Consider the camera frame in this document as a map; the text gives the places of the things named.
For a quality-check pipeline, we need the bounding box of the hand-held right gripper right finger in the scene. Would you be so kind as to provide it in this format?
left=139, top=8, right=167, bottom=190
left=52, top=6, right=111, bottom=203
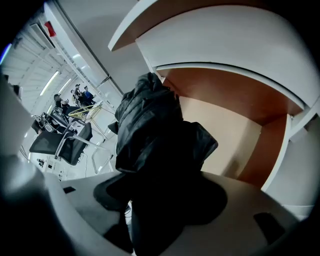
left=131, top=171, right=302, bottom=256

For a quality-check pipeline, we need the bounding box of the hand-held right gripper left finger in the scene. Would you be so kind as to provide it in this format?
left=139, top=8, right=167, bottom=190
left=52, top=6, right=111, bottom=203
left=42, top=171, right=135, bottom=256

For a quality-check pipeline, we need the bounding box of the white desk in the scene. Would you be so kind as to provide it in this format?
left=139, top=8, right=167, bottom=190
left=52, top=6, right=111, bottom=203
left=107, top=0, right=320, bottom=221

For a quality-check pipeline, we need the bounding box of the black office chair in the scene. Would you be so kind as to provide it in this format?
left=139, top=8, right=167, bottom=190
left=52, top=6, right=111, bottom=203
left=28, top=121, right=115, bottom=176

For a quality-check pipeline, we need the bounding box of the patterned stool with gold legs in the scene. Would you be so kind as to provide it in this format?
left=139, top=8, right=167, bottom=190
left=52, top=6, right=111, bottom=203
left=67, top=100, right=118, bottom=141

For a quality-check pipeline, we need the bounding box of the person's white shirt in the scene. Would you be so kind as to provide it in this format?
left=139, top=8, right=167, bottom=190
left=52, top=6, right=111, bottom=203
left=0, top=72, right=47, bottom=201

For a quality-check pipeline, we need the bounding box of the ceiling light bar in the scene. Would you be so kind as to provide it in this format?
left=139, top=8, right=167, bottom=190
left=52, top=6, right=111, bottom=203
left=58, top=77, right=72, bottom=93
left=39, top=70, right=61, bottom=97

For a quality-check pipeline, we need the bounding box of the red wall sign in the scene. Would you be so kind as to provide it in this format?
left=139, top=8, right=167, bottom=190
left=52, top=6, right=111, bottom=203
left=44, top=21, right=56, bottom=38

